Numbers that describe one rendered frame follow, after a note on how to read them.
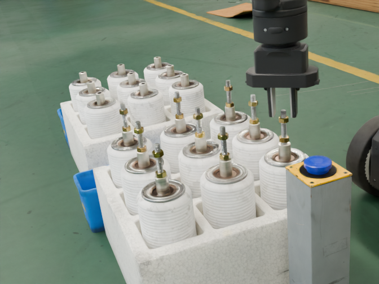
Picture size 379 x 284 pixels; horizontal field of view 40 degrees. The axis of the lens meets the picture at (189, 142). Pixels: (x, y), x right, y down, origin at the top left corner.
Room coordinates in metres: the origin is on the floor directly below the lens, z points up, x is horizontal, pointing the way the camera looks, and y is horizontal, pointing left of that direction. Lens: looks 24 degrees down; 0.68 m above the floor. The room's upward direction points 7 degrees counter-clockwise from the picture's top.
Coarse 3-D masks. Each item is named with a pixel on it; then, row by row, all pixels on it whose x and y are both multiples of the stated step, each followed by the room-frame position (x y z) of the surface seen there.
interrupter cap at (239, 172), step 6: (210, 168) 0.83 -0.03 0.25; (216, 168) 0.83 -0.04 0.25; (234, 168) 0.82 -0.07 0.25; (240, 168) 0.82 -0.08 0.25; (210, 174) 0.81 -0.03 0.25; (216, 174) 0.81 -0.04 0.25; (234, 174) 0.80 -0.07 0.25; (240, 174) 0.79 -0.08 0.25; (246, 174) 0.79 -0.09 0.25; (210, 180) 0.78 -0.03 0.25; (216, 180) 0.78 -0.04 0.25; (222, 180) 0.78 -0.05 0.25; (228, 180) 0.78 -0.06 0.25; (234, 180) 0.77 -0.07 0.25; (240, 180) 0.78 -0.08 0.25
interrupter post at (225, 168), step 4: (220, 160) 0.80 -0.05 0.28; (228, 160) 0.80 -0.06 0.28; (220, 164) 0.80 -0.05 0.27; (224, 164) 0.80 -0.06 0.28; (228, 164) 0.80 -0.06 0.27; (220, 168) 0.80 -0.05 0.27; (224, 168) 0.80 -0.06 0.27; (228, 168) 0.80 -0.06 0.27; (220, 172) 0.80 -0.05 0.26; (224, 172) 0.80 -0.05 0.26; (228, 172) 0.80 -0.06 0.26; (224, 176) 0.80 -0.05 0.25; (228, 176) 0.80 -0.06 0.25
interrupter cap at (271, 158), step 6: (270, 150) 0.87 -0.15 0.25; (276, 150) 0.87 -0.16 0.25; (294, 150) 0.86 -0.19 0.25; (300, 150) 0.86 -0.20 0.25; (264, 156) 0.85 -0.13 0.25; (270, 156) 0.85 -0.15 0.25; (276, 156) 0.85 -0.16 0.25; (294, 156) 0.84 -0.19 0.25; (300, 156) 0.84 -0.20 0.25; (270, 162) 0.82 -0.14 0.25; (276, 162) 0.82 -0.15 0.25; (282, 162) 0.82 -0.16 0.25; (288, 162) 0.82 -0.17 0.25; (294, 162) 0.82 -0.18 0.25; (300, 162) 0.81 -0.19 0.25
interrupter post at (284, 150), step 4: (280, 144) 0.84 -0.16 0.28; (288, 144) 0.84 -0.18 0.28; (280, 148) 0.84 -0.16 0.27; (284, 148) 0.83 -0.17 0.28; (288, 148) 0.83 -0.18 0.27; (280, 152) 0.84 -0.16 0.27; (284, 152) 0.83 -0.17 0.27; (288, 152) 0.83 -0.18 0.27; (280, 156) 0.84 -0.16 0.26; (284, 156) 0.83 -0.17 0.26; (288, 156) 0.83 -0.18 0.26; (284, 160) 0.83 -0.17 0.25
